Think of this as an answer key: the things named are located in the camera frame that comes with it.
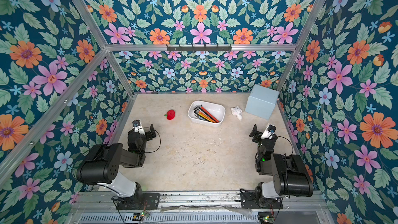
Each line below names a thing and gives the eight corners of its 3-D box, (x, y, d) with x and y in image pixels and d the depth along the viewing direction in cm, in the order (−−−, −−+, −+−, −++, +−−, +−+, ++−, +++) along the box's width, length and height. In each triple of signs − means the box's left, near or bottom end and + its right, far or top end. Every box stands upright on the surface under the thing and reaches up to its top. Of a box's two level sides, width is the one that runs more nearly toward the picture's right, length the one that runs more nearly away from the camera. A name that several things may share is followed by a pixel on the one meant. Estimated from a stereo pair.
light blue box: (242, 114, 109) (246, 100, 97) (249, 98, 119) (253, 83, 107) (267, 122, 104) (275, 108, 92) (272, 105, 114) (279, 90, 102)
